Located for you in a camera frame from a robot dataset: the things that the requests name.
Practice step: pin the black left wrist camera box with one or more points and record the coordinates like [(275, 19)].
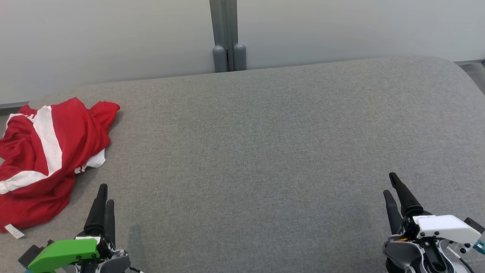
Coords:
[(31, 256)]

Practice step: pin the grey fabric sofa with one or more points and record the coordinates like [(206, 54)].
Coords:
[(265, 159)]

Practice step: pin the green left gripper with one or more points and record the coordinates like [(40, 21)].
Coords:
[(60, 254)]

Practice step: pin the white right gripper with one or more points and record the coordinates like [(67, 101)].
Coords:
[(443, 226)]

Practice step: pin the grey partition post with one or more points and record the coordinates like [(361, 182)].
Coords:
[(227, 34)]

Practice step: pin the red white-striped shorts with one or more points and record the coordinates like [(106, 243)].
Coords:
[(75, 125)]

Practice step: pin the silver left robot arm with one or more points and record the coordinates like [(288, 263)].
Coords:
[(117, 264)]

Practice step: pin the red numbered jersey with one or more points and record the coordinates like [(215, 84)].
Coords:
[(34, 208)]

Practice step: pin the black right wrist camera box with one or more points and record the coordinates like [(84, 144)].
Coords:
[(475, 225)]

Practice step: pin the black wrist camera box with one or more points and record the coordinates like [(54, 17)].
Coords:
[(475, 225), (31, 256)]

